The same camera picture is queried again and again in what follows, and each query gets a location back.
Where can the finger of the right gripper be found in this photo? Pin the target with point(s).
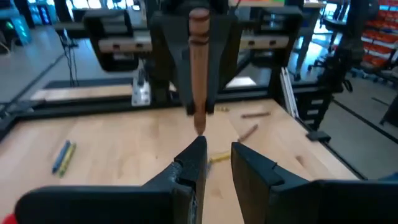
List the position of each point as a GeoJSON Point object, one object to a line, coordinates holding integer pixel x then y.
{"type": "Point", "coordinates": [178, 56]}
{"type": "Point", "coordinates": [220, 46]}

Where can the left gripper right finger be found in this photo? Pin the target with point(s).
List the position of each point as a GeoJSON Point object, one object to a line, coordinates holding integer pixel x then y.
{"type": "Point", "coordinates": [311, 202]}

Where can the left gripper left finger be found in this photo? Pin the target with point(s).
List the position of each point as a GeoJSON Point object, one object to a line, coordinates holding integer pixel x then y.
{"type": "Point", "coordinates": [124, 205]}

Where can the blue crayon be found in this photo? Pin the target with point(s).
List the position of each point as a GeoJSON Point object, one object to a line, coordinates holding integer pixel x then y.
{"type": "Point", "coordinates": [60, 157]}

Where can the yellow-green crayon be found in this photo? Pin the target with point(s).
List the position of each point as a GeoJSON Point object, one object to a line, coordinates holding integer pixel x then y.
{"type": "Point", "coordinates": [67, 160]}

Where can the silver extrusion bar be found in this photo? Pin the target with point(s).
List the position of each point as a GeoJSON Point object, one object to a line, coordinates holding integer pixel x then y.
{"type": "Point", "coordinates": [289, 93]}

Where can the shelf with orange bins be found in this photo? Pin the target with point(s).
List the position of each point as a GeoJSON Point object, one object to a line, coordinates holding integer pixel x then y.
{"type": "Point", "coordinates": [381, 37]}

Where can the silver base bracket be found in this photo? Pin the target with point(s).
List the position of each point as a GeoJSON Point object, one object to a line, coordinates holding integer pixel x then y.
{"type": "Point", "coordinates": [141, 93]}

